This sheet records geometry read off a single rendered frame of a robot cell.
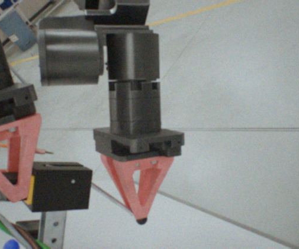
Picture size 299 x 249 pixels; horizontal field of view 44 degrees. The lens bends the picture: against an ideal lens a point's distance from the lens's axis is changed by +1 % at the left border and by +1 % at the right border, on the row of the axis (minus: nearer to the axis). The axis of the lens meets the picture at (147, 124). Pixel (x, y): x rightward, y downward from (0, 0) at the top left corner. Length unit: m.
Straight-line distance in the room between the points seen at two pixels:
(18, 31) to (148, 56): 6.93
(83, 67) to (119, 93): 0.05
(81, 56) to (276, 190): 1.48
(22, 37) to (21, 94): 7.01
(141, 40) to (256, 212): 1.41
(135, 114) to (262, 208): 1.39
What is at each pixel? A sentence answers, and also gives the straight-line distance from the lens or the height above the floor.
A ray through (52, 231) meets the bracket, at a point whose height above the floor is 1.11.
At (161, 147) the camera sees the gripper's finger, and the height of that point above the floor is 1.10.
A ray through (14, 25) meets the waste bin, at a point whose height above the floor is 0.46.
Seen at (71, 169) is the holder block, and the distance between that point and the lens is 0.37.
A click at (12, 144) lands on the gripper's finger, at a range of 0.38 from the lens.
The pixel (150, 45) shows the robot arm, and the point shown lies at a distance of 0.39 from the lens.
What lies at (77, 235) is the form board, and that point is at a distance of 0.46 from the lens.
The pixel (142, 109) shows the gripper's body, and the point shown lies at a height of 1.14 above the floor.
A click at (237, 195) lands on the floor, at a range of 1.82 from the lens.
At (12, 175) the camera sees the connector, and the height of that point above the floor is 1.17.
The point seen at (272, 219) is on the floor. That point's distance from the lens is 1.68.
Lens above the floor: 1.31
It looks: 30 degrees down
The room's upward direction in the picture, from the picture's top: 36 degrees counter-clockwise
